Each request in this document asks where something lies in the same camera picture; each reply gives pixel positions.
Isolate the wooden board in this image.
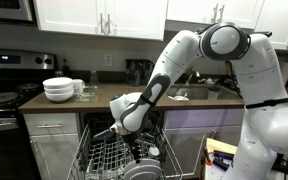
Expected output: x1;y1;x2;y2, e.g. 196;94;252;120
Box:
205;138;238;156

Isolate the black electric stove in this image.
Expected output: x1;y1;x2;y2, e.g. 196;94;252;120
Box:
0;49;57;180

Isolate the clear glass food container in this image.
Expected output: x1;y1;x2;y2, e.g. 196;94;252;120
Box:
74;87;100;103

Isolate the white upper cabinet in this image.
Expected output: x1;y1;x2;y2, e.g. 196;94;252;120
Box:
166;0;288;50
33;0;168;42

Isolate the white base cabinet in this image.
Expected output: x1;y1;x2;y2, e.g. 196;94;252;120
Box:
28;133;82;180
163;109;245;178

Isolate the white ceramic bowl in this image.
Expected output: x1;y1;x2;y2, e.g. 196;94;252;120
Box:
42;77;74;90
43;85;75;95
44;90;75;103

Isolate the black clamp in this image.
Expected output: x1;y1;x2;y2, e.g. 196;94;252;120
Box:
213;150;235;172

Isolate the grey robot mounting table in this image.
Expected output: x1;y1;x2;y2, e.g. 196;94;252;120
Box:
203;153;238;180

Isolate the stainless steel microwave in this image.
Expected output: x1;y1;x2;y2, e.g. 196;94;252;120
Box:
0;0;35;24

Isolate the metal wire dishwasher rack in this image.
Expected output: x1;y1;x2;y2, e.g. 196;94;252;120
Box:
66;121;184;180

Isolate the orange handled clamp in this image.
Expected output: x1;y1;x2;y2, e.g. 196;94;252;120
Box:
202;148;215;167

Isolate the stainless steel sink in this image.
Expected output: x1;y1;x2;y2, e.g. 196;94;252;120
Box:
165;84;247;101

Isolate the black stereo camera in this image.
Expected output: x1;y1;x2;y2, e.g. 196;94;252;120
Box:
253;30;273;38

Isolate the dark bottle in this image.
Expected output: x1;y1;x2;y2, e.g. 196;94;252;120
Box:
62;59;71;77

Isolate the chrome faucet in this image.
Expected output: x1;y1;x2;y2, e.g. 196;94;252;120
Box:
185;66;202;86

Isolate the small white cup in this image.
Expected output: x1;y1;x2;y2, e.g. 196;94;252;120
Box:
148;146;161;158

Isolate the white dishcloth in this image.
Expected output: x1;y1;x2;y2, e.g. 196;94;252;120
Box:
167;94;190;102

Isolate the white drawer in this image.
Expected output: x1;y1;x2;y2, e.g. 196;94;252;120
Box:
23;113;80;136

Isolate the white wall outlet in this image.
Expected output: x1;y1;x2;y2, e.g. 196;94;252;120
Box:
103;54;113;67

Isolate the black pan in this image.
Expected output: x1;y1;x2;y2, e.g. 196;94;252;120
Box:
92;128;117;143

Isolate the clear glass jar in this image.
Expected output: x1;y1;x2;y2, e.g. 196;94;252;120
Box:
89;69;100;89

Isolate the white ceramic mug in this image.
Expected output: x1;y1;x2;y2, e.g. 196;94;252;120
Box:
72;78;86;95

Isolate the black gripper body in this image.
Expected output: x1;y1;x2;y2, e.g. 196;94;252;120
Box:
121;130;142;148

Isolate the black coffee maker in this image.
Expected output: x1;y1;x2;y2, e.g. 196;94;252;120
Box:
124;58;155;87

